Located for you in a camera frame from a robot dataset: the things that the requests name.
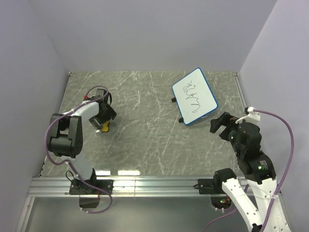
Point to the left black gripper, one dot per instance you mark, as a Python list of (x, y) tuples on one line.
[(110, 114)]

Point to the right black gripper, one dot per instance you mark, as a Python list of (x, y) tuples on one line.
[(225, 119)]

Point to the yellow eraser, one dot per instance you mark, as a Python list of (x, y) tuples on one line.
[(105, 126)]

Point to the blue framed whiteboard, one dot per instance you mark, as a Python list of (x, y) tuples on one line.
[(194, 97)]

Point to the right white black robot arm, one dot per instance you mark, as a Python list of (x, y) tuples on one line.
[(267, 214)]

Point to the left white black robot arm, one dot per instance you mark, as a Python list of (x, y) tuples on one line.
[(64, 137)]

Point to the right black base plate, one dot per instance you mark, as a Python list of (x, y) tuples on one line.
[(207, 186)]

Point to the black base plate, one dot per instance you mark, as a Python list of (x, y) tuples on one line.
[(102, 187), (207, 186)]

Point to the aluminium mounting rail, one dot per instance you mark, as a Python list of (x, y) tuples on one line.
[(123, 186)]

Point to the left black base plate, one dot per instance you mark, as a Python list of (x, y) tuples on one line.
[(102, 187)]

